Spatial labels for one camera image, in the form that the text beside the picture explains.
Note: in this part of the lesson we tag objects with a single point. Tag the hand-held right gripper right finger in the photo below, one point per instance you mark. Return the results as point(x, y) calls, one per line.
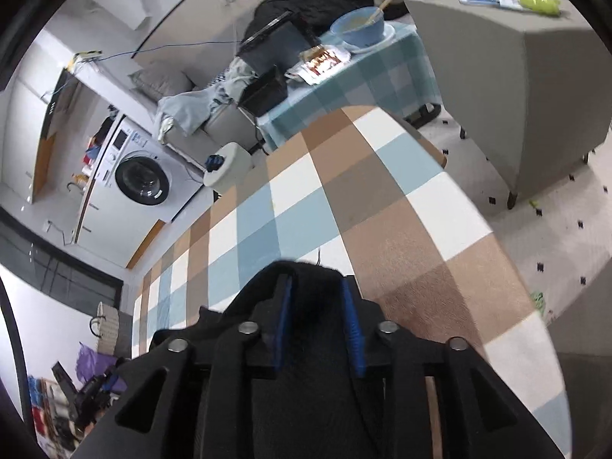
point(354, 334)

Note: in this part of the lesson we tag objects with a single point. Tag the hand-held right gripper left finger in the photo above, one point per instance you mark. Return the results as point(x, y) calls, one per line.
point(282, 330)

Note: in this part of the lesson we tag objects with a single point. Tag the black t-shirt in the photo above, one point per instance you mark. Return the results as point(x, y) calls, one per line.
point(311, 416)

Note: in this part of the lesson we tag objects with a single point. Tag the grey clothes pile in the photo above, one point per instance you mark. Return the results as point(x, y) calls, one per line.
point(191, 107)

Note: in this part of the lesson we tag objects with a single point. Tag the purple bag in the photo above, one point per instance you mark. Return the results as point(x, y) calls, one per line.
point(93, 363)

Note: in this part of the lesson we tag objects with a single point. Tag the woven laundry basket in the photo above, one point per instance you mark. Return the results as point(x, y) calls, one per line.
point(107, 327)

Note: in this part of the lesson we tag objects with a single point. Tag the brown blue checkered tablecloth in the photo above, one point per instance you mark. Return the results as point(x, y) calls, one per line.
point(382, 201)

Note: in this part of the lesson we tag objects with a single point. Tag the white base cabinets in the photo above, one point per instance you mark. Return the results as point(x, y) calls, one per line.
point(110, 239)

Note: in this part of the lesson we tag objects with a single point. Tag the round white stool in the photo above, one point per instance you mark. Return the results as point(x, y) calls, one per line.
point(234, 165)

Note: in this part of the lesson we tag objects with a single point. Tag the black socks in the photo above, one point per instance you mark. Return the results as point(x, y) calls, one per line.
point(215, 162)

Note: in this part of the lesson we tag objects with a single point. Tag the white washing machine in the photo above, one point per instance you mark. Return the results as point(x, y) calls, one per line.
point(143, 177)

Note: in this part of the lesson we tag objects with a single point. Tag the beige sofa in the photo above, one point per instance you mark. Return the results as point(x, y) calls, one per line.
point(210, 129)

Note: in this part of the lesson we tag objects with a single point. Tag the dotted white rug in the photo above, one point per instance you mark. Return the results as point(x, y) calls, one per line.
point(550, 239)

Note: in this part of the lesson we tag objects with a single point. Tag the yellow bottle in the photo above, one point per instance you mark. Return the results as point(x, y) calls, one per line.
point(80, 180)

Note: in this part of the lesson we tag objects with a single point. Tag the small black container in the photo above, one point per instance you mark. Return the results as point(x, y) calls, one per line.
point(263, 93)

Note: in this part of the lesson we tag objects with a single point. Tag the red box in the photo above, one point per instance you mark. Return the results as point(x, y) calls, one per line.
point(90, 158)

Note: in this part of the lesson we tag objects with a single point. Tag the checkered side table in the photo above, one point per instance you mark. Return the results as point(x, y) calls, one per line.
point(373, 81)

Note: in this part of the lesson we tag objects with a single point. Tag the snack packet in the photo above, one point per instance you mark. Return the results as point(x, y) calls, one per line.
point(318, 64)

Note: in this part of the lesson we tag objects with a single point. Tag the grey pillow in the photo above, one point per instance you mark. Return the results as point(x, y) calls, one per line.
point(160, 81)

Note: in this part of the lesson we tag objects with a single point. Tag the large black container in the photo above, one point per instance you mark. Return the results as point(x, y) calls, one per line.
point(275, 50)

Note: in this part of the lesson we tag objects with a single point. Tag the range hood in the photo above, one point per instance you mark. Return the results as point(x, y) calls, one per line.
point(57, 105)

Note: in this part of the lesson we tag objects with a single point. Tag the blue plate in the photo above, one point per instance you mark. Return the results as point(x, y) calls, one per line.
point(387, 38)

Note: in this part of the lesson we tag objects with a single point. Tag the blue bowl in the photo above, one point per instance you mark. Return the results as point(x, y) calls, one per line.
point(356, 26)

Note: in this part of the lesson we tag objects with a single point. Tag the wooden spoon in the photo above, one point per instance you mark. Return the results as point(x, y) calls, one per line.
point(377, 9)

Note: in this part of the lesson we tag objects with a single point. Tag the small green toy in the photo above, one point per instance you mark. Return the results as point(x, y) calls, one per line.
point(540, 1)

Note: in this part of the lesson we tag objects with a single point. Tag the white wall cabinet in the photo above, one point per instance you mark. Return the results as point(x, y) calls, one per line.
point(24, 143)

